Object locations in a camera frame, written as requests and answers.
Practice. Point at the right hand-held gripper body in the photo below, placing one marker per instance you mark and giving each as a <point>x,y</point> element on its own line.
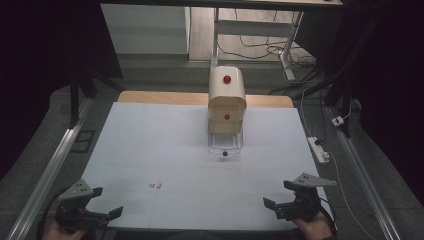
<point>301,206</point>

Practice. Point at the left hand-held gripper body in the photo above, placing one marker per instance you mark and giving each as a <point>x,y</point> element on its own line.
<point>74,213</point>

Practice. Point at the person's left hand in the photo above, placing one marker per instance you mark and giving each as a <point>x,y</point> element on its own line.
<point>60,233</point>

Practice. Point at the person's right hand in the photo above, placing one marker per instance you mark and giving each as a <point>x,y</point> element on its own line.
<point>315,228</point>

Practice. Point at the white power strip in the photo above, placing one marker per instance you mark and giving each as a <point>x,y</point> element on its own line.
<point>318,149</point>

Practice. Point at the clear drawer with red knob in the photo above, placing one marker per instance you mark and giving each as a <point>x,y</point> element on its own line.
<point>225,145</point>

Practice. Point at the white table mat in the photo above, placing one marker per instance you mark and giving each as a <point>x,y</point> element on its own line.
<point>160,146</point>

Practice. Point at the small white adapter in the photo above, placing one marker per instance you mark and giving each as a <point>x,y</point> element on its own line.
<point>337,121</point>

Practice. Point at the black metal stand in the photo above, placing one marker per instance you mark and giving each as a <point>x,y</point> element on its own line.
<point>74,100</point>

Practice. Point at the white mini drawer cabinet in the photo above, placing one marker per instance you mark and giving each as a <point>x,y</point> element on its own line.
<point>226,96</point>

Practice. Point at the black curtain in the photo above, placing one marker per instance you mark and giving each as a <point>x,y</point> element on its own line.
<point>40,66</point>
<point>393,83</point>

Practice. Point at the aluminium rail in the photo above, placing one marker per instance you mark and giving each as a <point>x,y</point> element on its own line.
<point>363,176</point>
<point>50,173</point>

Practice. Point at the white desk frame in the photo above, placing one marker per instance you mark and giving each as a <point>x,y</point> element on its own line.
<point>253,28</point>

